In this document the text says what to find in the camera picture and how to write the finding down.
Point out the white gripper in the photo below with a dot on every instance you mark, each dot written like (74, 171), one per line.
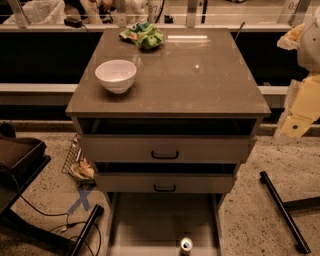
(310, 50)

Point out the silver blue redbull can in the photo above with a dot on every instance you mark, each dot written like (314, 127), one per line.
(186, 246)

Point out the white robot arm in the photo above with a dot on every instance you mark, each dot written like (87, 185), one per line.
(305, 39)

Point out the brown drawer cabinet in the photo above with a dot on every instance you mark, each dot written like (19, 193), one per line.
(195, 84)

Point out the open bottom drawer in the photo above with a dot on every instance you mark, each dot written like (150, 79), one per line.
(153, 224)

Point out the black stand leg right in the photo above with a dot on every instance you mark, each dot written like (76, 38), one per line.
(286, 208)

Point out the black stand leg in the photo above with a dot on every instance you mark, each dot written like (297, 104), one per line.
(286, 208)
(96, 212)

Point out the crumpled green chip bag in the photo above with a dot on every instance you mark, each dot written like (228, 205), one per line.
(144, 35)

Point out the white ceramic bowl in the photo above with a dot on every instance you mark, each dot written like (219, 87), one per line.
(116, 76)

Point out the person in background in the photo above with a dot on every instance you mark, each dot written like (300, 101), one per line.
(90, 10)

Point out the black stand leg left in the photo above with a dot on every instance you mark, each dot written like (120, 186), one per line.
(96, 212)

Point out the blue tape cross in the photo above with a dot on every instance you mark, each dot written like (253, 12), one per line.
(83, 191)

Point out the black power adapter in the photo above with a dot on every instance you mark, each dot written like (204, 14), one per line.
(72, 22)

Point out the metal railing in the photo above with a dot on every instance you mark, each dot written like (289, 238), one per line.
(226, 13)

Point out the middle drawer with black handle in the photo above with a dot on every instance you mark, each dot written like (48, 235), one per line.
(164, 183)

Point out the drawer with black handle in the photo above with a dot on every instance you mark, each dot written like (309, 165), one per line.
(164, 183)
(166, 149)

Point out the top drawer with black handle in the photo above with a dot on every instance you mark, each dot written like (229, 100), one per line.
(166, 149)

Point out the wire basket with items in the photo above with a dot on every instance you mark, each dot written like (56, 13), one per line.
(76, 165)

